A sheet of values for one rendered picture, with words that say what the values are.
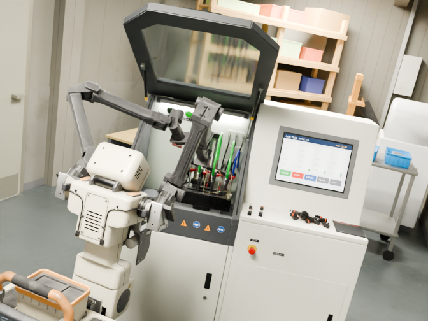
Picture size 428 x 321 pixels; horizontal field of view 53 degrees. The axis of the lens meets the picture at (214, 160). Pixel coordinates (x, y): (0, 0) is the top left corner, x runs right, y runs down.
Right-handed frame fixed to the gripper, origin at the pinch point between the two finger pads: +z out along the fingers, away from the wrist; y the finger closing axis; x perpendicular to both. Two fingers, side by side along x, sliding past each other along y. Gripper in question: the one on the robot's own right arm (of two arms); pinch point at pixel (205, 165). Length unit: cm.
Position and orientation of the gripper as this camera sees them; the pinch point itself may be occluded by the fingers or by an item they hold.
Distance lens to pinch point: 223.6
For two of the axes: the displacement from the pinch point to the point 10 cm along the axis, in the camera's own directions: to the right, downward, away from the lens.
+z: 1.4, 5.1, 8.5
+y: 3.6, -8.2, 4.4
